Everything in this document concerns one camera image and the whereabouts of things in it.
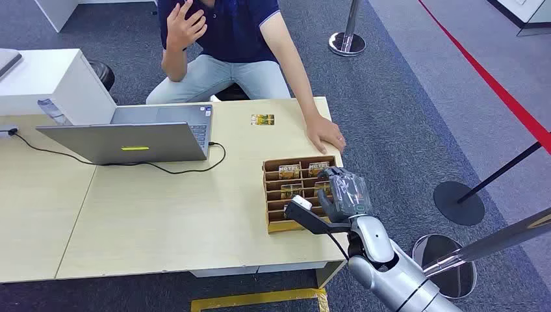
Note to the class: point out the person's right hand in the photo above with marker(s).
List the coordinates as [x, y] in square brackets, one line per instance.
[185, 28]

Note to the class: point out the person's left hand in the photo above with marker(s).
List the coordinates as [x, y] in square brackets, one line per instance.
[325, 133]

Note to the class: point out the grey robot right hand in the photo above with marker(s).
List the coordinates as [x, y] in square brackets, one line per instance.
[349, 194]

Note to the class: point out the person's right forearm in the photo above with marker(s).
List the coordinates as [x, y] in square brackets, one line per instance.
[174, 62]

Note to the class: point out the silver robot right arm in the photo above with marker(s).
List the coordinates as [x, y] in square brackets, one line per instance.
[400, 275]

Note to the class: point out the person's left forearm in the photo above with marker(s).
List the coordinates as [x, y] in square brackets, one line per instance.
[295, 73]

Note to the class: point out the hotel key card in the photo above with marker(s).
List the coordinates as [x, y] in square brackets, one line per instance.
[291, 191]
[317, 168]
[322, 188]
[289, 172]
[262, 119]

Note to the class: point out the person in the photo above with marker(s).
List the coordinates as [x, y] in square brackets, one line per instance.
[232, 38]

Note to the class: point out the brown cardboard card holder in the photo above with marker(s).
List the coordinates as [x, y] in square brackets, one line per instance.
[275, 215]

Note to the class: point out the black round stool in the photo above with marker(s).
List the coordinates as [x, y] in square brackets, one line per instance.
[232, 92]
[103, 74]

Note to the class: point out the grey laptop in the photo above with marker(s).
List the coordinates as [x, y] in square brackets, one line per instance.
[129, 142]

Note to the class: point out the white counter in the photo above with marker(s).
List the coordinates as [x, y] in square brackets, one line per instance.
[56, 10]

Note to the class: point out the white cabinet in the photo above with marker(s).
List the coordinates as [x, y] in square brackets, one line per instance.
[64, 86]

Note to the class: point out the yellow floor tape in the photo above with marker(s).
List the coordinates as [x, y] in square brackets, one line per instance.
[258, 298]

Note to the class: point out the clear plastic bottle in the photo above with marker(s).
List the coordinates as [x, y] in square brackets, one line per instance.
[52, 111]

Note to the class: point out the red barrier belt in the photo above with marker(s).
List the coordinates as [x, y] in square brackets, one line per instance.
[495, 88]

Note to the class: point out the grey flat device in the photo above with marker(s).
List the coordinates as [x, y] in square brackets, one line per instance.
[7, 60]

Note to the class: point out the white power adapter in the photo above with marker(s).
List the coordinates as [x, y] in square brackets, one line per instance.
[6, 131]

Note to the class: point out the white display stand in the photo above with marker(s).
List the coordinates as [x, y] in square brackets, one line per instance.
[525, 13]

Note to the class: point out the black wrist camera pale box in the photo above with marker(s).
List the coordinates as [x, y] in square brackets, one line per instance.
[310, 217]

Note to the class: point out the chrome stanchion post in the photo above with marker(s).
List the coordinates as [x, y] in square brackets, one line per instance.
[456, 254]
[347, 41]

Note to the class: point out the black stanchion post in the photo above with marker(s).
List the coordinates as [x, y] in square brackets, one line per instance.
[458, 204]

